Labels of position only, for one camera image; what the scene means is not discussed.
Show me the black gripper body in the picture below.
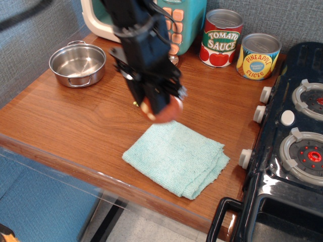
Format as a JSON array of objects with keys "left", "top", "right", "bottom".
[{"left": 110, "top": 17, "right": 187, "bottom": 100}]

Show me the light blue folded cloth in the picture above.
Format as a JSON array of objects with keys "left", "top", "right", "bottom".
[{"left": 122, "top": 121, "right": 230, "bottom": 200}]

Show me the brown toy mushroom potato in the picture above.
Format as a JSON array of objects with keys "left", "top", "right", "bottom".
[{"left": 140, "top": 95, "right": 183, "bottom": 124}]

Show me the black toy stove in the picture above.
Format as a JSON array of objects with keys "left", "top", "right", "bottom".
[{"left": 207, "top": 42, "right": 322, "bottom": 241}]

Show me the stainless steel pot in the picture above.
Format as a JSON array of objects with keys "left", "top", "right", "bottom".
[{"left": 48, "top": 41, "right": 106, "bottom": 88}]

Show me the tomato sauce can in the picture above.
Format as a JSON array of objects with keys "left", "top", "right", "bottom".
[{"left": 199, "top": 9, "right": 244, "bottom": 68}]

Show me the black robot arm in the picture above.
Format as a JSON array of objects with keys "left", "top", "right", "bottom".
[{"left": 102, "top": 1, "right": 186, "bottom": 114}]

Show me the spoon with green handle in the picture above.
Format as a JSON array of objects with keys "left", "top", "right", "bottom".
[{"left": 134, "top": 55, "right": 183, "bottom": 99}]

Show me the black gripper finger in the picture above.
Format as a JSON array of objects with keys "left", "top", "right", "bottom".
[
  {"left": 125, "top": 75, "right": 148, "bottom": 105},
  {"left": 146, "top": 83, "right": 171, "bottom": 114}
]

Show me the orange object at corner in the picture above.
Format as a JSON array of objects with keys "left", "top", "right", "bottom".
[{"left": 0, "top": 224, "right": 19, "bottom": 242}]

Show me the pineapple slices can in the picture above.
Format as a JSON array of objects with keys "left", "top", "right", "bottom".
[{"left": 236, "top": 33, "right": 282, "bottom": 80}]

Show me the toy microwave teal and cream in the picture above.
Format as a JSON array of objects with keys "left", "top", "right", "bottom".
[{"left": 81, "top": 0, "right": 207, "bottom": 55}]

